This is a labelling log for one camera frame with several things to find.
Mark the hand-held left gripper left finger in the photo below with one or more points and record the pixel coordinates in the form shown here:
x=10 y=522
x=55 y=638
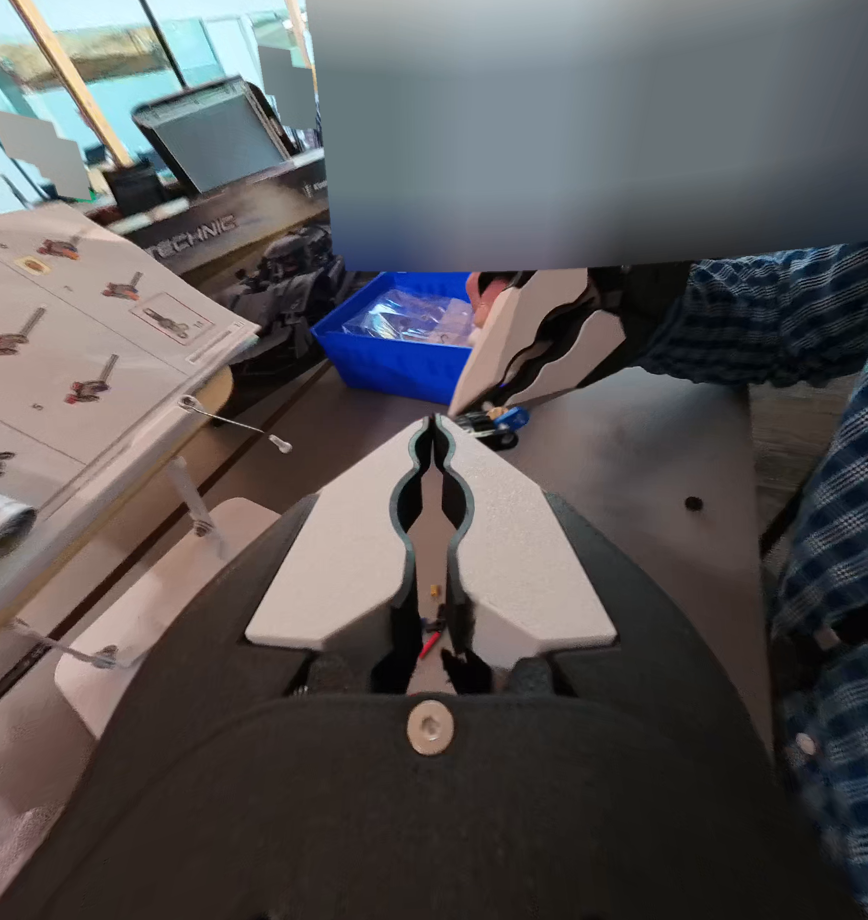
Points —
x=333 y=568

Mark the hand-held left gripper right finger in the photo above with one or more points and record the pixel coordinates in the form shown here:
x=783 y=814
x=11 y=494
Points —
x=527 y=575

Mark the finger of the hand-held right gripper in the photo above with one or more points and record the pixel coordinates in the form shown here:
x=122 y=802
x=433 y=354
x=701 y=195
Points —
x=585 y=352
x=495 y=345

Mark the small black lego assembly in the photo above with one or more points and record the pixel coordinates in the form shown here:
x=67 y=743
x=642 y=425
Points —
x=502 y=422

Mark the person's right forearm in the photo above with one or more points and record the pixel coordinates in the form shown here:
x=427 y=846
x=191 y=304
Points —
x=764 y=316

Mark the red lego axle pin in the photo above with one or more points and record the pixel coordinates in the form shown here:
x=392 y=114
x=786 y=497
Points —
x=428 y=647

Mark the dark lego set box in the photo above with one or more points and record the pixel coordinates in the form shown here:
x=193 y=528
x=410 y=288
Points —
x=261 y=273

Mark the lego instruction booklet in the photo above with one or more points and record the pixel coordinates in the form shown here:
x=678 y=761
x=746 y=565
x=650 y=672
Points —
x=82 y=323

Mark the person's right hand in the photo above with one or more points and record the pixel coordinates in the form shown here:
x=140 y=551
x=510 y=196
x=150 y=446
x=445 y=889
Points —
x=479 y=302

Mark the clear plastic parts bags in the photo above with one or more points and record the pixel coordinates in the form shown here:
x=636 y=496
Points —
x=398 y=316

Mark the blue plastic bin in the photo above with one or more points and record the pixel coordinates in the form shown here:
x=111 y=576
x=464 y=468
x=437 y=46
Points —
x=376 y=366

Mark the book stand with white base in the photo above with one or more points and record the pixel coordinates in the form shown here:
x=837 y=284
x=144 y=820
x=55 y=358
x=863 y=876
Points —
x=190 y=560

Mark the person's plaid shirt torso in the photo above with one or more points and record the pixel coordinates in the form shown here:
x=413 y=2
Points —
x=836 y=546

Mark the dark computer monitor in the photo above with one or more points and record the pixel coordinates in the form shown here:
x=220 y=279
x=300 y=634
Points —
x=182 y=99

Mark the wooden window beam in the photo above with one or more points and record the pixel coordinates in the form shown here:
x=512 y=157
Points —
x=67 y=75

